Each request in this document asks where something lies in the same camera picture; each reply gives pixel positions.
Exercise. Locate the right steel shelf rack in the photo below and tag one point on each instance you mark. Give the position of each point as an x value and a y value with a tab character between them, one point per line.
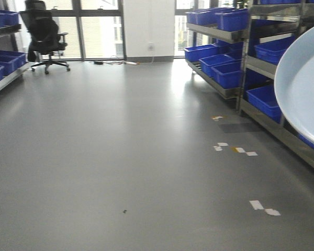
271	19

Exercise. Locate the power strip on floor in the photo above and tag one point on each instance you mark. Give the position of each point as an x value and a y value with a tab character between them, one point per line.
118	62

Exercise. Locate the left steel shelf rack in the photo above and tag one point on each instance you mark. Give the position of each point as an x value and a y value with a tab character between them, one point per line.
12	62

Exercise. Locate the black office chair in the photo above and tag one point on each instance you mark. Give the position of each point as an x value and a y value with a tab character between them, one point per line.
44	33

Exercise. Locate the steel shelf rack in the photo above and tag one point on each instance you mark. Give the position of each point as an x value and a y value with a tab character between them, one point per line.
12	62
218	62
271	19

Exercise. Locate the light blue plate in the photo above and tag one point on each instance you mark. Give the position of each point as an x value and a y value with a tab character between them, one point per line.
294	84

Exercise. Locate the blue bin middle shelf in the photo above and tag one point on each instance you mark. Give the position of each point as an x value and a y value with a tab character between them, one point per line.
273	51

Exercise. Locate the blue bin lower near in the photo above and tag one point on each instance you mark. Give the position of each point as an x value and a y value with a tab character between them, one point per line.
263	98

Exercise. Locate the far steel shelf rack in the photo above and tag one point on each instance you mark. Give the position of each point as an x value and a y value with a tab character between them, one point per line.
218	62

